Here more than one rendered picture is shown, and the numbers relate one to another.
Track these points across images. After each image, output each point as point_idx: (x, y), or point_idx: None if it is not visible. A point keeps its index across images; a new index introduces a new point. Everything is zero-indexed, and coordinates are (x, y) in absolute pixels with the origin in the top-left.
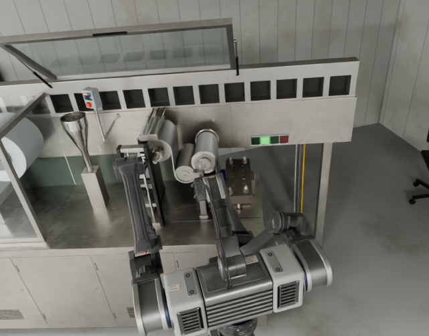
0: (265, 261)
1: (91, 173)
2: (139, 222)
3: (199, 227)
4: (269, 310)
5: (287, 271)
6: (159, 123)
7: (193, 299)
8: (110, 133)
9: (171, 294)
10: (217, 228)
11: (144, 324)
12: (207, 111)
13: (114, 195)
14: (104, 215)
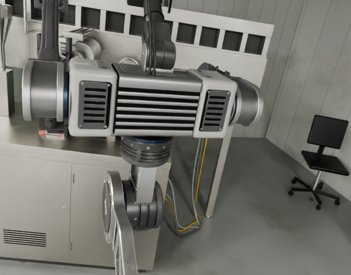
0: (193, 72)
1: (2, 71)
2: (51, 32)
3: (105, 143)
4: (190, 130)
5: (219, 78)
6: (86, 32)
7: (105, 70)
8: (32, 46)
9: (77, 64)
10: (149, 12)
11: (32, 91)
12: (133, 43)
13: (20, 110)
14: (4, 120)
